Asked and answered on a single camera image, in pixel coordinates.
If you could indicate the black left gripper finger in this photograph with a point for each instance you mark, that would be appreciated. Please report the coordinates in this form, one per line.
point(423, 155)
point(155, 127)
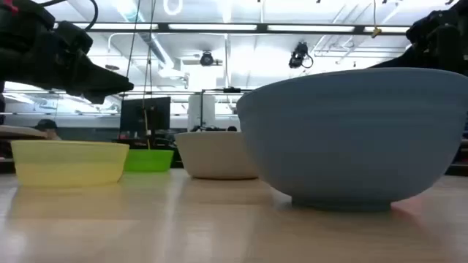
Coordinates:
point(102, 82)
point(93, 98)

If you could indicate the orange bowl with blue rim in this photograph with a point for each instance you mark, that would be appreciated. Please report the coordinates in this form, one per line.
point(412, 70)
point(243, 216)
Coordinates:
point(351, 139)

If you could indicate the cream white ceramic bowl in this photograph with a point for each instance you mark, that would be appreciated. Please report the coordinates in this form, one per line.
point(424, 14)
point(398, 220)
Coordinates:
point(215, 155)

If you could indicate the yellow-orange translucent plastic bowl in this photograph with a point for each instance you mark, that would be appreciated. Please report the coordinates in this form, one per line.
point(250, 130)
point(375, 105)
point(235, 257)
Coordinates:
point(69, 164)

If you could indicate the black computer monitor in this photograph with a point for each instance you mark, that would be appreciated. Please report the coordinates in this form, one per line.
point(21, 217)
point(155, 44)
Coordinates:
point(144, 117)

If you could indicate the green plastic bowl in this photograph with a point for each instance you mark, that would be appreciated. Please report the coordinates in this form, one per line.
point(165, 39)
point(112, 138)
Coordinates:
point(148, 160)

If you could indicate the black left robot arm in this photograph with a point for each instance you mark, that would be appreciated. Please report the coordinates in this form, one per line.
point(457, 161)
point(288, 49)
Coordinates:
point(29, 25)

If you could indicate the white pillar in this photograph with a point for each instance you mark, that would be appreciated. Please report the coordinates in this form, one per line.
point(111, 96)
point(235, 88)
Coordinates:
point(201, 111)

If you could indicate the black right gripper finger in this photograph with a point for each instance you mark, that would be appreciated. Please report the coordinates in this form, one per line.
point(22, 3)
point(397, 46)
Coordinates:
point(406, 61)

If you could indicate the person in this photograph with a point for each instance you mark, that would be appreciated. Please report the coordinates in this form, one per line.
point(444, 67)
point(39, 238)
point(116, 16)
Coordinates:
point(47, 128)

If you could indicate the yellow hanging connector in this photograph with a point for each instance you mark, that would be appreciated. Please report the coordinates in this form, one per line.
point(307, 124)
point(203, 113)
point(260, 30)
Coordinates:
point(376, 32)

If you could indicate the black overhead frame bar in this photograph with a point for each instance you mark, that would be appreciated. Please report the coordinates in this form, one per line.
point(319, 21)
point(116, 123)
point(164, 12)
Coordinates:
point(219, 27)

